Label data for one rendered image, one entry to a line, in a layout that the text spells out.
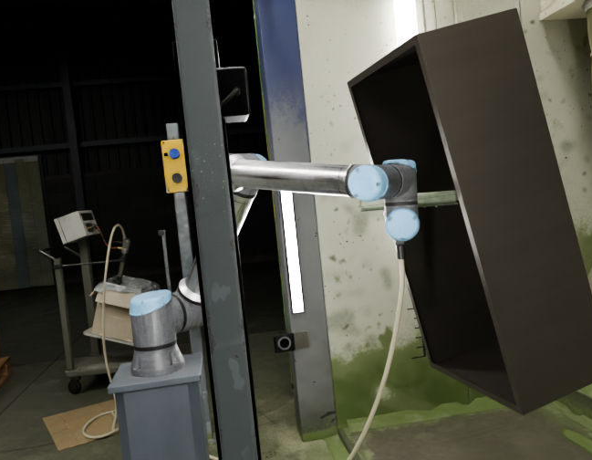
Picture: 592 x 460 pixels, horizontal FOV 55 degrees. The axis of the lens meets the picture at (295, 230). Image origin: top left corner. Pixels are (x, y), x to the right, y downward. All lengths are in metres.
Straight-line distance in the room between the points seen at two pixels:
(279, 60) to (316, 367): 1.50
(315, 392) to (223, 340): 2.12
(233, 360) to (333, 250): 2.01
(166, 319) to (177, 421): 0.34
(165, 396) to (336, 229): 1.22
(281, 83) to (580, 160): 1.61
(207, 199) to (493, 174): 1.19
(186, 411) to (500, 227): 1.19
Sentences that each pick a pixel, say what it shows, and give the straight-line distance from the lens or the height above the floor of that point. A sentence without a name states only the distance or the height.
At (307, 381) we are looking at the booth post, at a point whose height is 0.30.
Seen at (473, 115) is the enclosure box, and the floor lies 1.39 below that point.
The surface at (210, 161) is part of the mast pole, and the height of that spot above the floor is 1.26.
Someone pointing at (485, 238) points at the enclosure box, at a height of 1.02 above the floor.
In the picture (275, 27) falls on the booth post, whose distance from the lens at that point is 2.87.
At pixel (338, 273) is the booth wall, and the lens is 2.80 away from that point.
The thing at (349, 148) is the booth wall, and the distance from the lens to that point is 2.81.
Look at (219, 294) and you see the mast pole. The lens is 0.79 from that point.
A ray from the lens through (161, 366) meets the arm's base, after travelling 2.06.
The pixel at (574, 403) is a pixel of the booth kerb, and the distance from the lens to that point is 3.12.
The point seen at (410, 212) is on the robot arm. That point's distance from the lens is 1.53.
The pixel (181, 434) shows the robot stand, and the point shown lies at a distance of 2.07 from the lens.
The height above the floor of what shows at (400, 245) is 1.01.
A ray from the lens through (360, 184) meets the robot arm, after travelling 1.43.
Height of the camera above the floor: 1.19
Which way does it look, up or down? 3 degrees down
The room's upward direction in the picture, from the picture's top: 6 degrees counter-clockwise
